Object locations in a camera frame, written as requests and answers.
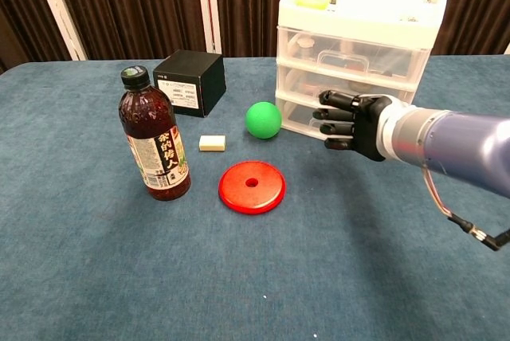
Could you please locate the white rectangular eraser block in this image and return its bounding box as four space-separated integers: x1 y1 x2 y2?
198 135 227 153

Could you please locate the clear drawer with round-lidded jar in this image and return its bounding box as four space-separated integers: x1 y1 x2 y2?
276 26 432 88

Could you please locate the right arm cable with connector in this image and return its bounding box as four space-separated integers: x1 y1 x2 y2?
422 166 510 253

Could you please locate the red disc with centre hole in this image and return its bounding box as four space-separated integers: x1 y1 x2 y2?
218 160 287 216

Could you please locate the clear empty drawer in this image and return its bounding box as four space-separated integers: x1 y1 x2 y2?
274 92 332 141

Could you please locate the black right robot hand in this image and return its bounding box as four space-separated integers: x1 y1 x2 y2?
312 89 394 163

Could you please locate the brown tea bottle black cap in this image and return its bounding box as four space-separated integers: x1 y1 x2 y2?
117 65 192 202

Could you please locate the black cardboard box white label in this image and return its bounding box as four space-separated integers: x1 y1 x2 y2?
152 49 227 119

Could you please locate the white plastic drawer unit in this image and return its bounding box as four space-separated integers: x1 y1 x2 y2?
274 0 454 142

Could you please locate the white curtain frame post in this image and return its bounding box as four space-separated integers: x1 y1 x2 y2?
194 0 223 55
29 0 88 61

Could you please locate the clear drawer with red items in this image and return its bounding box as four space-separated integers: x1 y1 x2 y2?
275 58 418 108

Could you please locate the green ball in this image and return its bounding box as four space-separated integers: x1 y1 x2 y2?
245 100 284 141

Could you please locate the dark brown curtain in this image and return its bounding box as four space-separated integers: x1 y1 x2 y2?
0 0 510 73

